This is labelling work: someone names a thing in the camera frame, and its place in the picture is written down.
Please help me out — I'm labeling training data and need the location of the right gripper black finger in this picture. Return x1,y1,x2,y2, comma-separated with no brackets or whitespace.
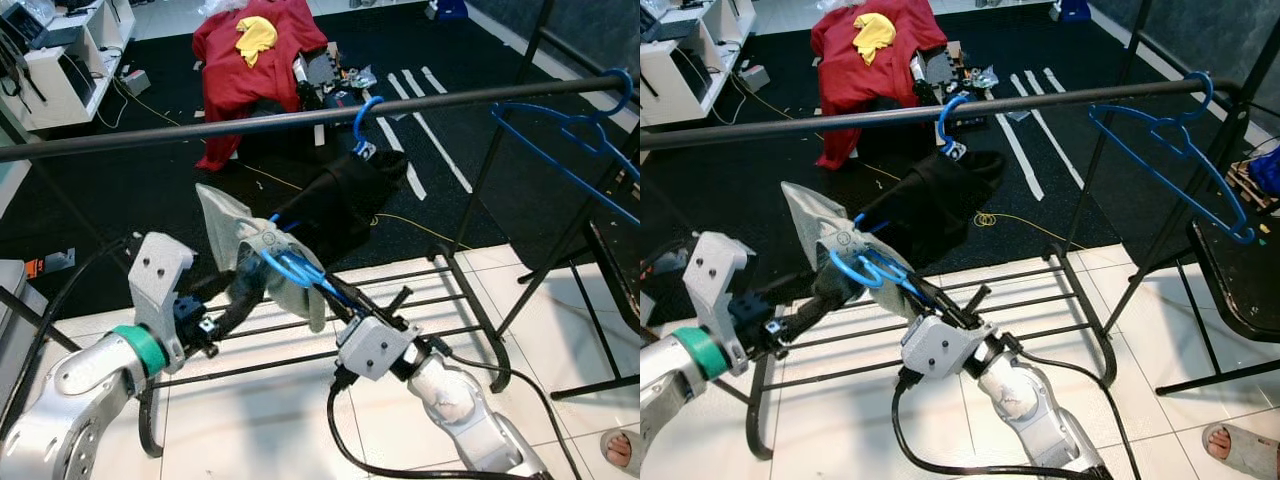
340,278,393,313
920,280,976,313
900,288,946,323
318,286,361,319

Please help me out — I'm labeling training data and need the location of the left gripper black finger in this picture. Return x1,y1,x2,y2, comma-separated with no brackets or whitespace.
783,298,843,339
210,298,266,339
225,262,273,306
795,264,853,306

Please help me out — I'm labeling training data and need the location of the grey garment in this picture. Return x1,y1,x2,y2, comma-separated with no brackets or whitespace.
193,182,329,333
780,180,916,326

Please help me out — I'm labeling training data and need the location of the black garment with white band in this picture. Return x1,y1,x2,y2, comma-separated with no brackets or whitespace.
268,148,413,266
855,148,1006,266

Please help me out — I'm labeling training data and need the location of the black floor carpet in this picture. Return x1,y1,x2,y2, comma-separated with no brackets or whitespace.
640,0,1280,331
0,0,641,326

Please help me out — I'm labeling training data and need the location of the black metal clothes rack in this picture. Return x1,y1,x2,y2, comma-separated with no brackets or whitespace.
640,0,1280,463
0,0,641,461

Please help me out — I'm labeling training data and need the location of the grey cabinet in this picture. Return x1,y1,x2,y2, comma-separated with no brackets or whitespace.
0,258,49,401

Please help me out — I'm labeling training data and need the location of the person foot in grey sandal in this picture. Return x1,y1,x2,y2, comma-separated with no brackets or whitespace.
598,428,641,477
1200,420,1280,479

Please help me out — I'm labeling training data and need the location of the red cloth cover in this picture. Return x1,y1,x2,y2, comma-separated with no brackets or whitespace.
808,0,949,171
190,0,331,173

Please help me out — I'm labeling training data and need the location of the grey electronics pile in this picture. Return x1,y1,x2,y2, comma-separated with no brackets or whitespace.
910,45,1001,111
295,45,379,111

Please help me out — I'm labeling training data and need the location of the yellow cloth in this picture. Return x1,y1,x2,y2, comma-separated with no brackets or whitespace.
233,14,281,68
852,12,899,67

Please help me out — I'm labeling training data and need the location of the white shelf unit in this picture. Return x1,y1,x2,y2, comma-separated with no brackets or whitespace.
0,0,138,133
640,0,756,129

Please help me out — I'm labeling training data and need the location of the blue cloth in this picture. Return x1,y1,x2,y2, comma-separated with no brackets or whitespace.
1245,145,1280,199

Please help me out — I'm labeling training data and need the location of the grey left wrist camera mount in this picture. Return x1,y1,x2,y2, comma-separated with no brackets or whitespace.
126,230,198,376
683,230,761,379

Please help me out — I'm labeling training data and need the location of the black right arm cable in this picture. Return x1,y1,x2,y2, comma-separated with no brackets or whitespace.
888,350,1146,480
326,345,583,480

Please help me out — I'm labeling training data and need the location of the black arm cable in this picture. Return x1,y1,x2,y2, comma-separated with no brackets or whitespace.
0,235,136,441
888,350,1146,480
326,345,583,480

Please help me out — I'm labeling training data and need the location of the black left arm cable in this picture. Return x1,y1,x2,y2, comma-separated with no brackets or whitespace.
0,235,136,441

